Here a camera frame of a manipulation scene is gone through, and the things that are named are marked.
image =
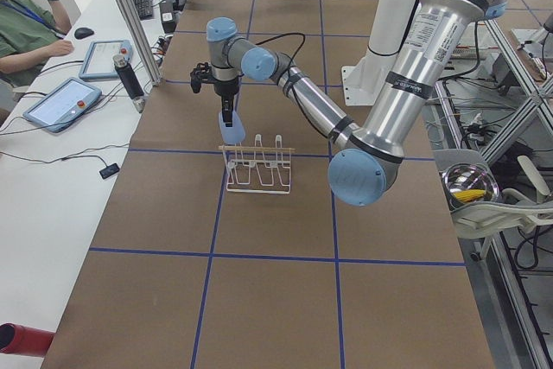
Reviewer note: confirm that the red cylinder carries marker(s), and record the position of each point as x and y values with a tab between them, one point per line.
25	341

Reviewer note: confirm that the light blue plastic cup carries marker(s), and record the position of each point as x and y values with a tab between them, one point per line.
232	135

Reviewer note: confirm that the person in green shirt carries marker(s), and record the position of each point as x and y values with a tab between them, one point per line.
26	31

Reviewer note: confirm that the white pot with corn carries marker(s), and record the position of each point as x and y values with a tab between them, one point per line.
465	183

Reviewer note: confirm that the black computer mouse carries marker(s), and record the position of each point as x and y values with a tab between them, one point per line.
83	32

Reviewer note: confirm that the white wire cup holder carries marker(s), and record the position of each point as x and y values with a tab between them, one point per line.
258	169

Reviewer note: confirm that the teach pendant tablet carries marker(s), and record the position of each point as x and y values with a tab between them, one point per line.
98	63
63	106

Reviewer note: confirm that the small black puck device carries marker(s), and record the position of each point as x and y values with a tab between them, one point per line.
109	171

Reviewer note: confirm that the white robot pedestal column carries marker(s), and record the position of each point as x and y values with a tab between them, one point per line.
363	82

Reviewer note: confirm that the lower teach pendant tablet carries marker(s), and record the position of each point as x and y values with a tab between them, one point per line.
63	106

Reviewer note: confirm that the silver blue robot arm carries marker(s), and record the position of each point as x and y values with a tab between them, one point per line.
369	154

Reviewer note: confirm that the black water bottle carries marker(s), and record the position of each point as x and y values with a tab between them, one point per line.
128	77

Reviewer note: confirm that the upper teach pendant tablet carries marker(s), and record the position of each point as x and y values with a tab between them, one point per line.
98	63

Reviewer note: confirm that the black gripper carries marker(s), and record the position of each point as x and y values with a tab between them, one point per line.
225	88

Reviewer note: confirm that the aluminium frame post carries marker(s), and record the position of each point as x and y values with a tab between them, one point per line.
141	44

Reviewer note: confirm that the person's left hand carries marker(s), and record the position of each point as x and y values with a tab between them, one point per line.
60	48

